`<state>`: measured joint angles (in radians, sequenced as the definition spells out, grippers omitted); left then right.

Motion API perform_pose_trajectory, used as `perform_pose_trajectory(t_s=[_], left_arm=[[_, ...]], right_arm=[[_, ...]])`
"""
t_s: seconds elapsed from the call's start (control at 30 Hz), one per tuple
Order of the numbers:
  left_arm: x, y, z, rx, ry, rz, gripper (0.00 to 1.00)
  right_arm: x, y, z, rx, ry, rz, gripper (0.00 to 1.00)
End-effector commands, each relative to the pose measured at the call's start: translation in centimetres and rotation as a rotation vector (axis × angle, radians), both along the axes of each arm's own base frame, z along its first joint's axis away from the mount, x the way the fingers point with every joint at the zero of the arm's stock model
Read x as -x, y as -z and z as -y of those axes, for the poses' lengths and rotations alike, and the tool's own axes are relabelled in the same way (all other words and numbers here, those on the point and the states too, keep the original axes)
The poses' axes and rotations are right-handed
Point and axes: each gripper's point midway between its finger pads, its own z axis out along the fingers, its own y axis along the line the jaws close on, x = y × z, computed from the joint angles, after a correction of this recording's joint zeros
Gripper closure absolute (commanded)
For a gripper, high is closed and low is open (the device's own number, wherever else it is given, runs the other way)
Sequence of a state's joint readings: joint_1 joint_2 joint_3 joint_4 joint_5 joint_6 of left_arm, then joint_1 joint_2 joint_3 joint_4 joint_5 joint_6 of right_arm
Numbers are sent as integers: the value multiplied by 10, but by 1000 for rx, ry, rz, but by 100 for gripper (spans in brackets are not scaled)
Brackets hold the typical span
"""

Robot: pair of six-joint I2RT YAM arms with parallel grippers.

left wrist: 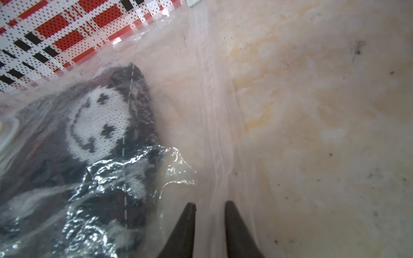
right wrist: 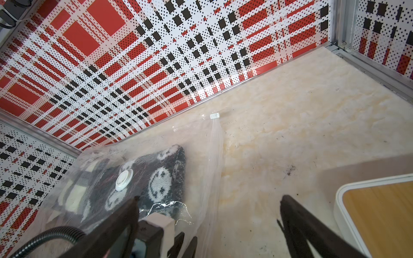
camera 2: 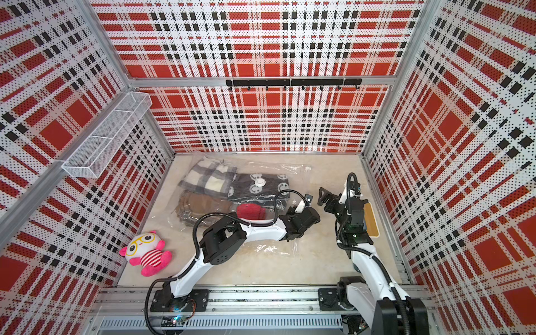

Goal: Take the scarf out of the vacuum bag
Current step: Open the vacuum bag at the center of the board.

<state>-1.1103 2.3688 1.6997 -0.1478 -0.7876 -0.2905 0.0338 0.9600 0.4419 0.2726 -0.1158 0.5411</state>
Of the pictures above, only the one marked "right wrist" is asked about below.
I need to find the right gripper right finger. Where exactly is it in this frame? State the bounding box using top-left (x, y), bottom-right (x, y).
top-left (277, 195), bottom-right (365, 258)

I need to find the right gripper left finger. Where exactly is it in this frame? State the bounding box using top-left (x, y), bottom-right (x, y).
top-left (61, 196), bottom-right (139, 258)

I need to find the black smiley pattern scarf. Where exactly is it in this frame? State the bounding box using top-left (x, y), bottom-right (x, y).
top-left (82, 145), bottom-right (186, 224)

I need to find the clear plastic vacuum bag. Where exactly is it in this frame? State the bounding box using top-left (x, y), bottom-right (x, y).
top-left (12, 113), bottom-right (223, 258)

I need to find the grey white plaid scarf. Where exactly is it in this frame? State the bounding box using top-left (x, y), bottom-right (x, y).
top-left (42, 158), bottom-right (109, 225)

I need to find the white bag zip slider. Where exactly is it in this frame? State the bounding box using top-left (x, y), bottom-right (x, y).
top-left (210, 112), bottom-right (220, 119)

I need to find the white wooden top tray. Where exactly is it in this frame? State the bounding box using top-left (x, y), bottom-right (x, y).
top-left (333, 174), bottom-right (413, 258)

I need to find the black corrugated right cable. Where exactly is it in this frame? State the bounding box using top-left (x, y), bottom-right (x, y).
top-left (8, 225), bottom-right (86, 258)

